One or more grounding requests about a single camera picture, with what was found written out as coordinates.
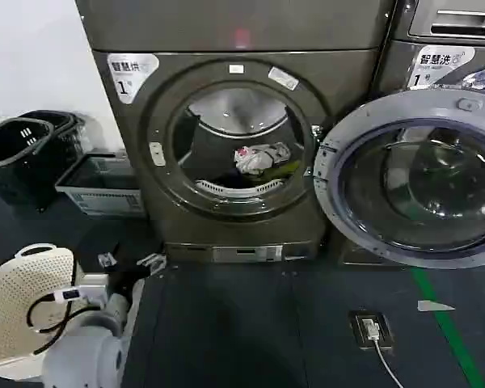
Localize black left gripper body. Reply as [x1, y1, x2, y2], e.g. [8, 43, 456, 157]
[108, 262, 147, 299]

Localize grey plastic crate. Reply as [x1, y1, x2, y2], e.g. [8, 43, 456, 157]
[54, 152, 143, 216]

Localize grey front-loading dryer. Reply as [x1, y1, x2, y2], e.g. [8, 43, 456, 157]
[74, 0, 394, 264]

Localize white perforated laundry basket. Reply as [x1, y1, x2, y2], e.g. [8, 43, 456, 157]
[0, 242, 146, 382]

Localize white lint filter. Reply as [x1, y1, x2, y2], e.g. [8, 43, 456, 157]
[195, 179, 287, 198]

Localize dark garment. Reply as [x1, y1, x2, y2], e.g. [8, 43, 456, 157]
[217, 168, 268, 188]

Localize black plastic laundry basket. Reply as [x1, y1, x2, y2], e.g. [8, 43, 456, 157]
[0, 118, 57, 208]
[17, 110, 85, 163]

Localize white and red garment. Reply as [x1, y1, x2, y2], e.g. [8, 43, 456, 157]
[234, 144, 268, 176]

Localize green garment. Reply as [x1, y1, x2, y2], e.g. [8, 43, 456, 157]
[261, 160, 302, 179]

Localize white garment with black print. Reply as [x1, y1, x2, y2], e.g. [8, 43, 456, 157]
[259, 142, 293, 167]

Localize floor power socket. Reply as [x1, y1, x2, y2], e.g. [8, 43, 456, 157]
[348, 310, 396, 350]

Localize round glass dryer door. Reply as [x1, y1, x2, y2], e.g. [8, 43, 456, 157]
[312, 86, 485, 271]

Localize white arrow floor sticker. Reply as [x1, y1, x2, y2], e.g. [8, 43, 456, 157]
[417, 299, 457, 313]

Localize green floor tape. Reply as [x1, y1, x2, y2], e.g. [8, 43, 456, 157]
[410, 267, 485, 388]

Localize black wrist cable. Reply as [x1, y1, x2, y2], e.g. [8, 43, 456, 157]
[25, 293, 103, 357]

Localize white power cable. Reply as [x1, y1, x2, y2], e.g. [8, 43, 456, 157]
[362, 318, 406, 388]

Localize grey machine with drawer handle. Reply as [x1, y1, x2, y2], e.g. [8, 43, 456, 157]
[338, 0, 485, 268]

